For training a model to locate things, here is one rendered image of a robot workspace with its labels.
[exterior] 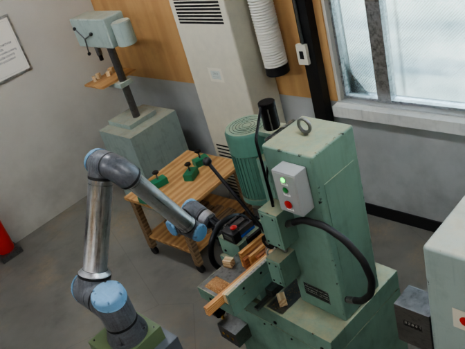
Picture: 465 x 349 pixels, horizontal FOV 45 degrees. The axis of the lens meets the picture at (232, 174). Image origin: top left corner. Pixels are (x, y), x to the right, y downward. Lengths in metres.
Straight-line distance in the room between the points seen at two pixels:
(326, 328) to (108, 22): 2.78
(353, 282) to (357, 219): 0.25
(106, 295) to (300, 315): 0.85
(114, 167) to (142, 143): 2.01
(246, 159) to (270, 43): 1.58
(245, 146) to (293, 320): 0.70
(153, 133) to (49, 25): 1.28
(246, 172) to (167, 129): 2.50
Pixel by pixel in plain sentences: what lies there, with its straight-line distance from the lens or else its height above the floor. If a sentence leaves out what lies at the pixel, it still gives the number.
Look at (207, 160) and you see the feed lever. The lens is 2.12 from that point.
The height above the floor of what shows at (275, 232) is 1.23.
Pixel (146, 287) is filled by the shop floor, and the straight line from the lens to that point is 3.96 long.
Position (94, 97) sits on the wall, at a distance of 5.25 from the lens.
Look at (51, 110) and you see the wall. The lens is 5.05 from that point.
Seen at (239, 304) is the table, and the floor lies 0.88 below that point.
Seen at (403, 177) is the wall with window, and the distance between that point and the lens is 3.67.
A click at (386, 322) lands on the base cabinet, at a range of 2.43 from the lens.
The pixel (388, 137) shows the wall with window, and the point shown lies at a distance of 3.56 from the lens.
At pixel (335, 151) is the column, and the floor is 1.48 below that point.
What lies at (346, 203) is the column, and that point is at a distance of 1.95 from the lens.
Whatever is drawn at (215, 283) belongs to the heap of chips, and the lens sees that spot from 2.31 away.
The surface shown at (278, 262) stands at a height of 1.08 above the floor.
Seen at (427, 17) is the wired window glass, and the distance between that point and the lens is 3.19.
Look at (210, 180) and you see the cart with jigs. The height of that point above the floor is 0.53.
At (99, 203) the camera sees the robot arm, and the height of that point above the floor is 1.21.
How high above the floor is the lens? 2.39
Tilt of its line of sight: 30 degrees down
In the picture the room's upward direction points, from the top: 17 degrees counter-clockwise
